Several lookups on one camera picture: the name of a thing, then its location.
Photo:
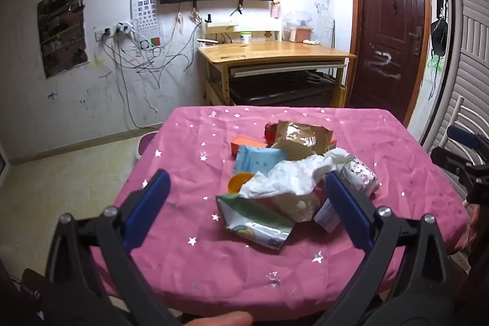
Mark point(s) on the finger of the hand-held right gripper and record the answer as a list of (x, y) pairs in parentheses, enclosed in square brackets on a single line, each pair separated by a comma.
[(449, 160), (464, 137)]

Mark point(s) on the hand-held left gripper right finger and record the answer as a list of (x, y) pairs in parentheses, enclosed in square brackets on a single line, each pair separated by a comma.
[(347, 211)]

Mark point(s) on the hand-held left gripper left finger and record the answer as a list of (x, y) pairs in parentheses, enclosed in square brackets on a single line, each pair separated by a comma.
[(152, 203)]

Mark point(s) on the person's left hand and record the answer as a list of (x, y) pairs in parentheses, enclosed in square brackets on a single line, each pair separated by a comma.
[(217, 319)]

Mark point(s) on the white blue box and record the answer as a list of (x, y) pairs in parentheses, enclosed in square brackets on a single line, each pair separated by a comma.
[(326, 215)]

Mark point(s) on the white metal chair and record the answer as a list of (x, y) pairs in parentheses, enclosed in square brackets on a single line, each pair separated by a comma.
[(450, 119)]

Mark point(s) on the printed small carton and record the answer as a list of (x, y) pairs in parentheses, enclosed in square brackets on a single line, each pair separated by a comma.
[(361, 177)]

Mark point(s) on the beige packet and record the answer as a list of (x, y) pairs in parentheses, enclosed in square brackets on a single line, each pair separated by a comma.
[(298, 205)]

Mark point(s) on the pink star tablecloth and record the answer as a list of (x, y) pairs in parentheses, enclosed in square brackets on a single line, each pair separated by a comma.
[(191, 158)]

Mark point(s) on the brown foil packet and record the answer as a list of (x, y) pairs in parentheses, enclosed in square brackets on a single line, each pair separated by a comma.
[(301, 137)]

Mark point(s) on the white louvered door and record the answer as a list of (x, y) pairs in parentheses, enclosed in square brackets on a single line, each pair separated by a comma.
[(470, 43)]

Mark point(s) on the green white snack packet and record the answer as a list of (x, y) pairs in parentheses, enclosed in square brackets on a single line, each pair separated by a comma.
[(252, 223)]

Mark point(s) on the dark red door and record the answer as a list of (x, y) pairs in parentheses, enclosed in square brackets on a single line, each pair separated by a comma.
[(386, 74)]

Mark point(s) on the black hanging bag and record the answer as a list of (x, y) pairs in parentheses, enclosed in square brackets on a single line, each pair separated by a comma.
[(439, 35)]

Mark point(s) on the light blue packet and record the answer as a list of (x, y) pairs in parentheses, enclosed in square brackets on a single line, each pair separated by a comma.
[(256, 158)]

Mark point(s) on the orange box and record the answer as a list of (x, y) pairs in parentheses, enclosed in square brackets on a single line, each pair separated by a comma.
[(246, 144)]

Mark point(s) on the red packet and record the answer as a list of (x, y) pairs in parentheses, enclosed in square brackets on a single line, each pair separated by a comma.
[(270, 131)]

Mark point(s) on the black leather bench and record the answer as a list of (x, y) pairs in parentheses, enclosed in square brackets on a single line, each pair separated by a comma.
[(282, 89)]

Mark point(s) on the white flat device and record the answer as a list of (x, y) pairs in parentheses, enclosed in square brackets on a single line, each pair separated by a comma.
[(206, 41)]

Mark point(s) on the white cloth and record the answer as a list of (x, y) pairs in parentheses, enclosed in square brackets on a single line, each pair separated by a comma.
[(311, 42)]

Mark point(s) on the wooden desk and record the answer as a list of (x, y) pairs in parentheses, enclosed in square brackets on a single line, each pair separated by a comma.
[(275, 51)]

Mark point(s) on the white power strip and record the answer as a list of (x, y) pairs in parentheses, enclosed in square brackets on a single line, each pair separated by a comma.
[(123, 28)]

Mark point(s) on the pink box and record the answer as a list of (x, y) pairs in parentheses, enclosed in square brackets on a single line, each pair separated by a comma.
[(301, 35)]

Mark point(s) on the white jar green lid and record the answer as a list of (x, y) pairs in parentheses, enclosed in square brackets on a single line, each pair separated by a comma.
[(245, 38)]

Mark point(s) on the white desk riser shelf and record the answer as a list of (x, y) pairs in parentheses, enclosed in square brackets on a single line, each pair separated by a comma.
[(221, 27)]

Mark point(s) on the transparent plastic container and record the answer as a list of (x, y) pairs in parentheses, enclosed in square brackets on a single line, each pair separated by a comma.
[(294, 19)]

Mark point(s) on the eye chart poster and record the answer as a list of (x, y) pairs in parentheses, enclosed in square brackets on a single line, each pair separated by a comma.
[(147, 1)]

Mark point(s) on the white wall socket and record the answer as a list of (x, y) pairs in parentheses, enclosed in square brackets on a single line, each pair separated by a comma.
[(104, 34)]

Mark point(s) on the wall niche with shelves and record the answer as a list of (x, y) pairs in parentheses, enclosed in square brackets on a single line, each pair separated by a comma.
[(61, 32)]

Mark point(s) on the pink wall ornament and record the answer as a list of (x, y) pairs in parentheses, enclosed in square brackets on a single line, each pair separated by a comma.
[(276, 9)]

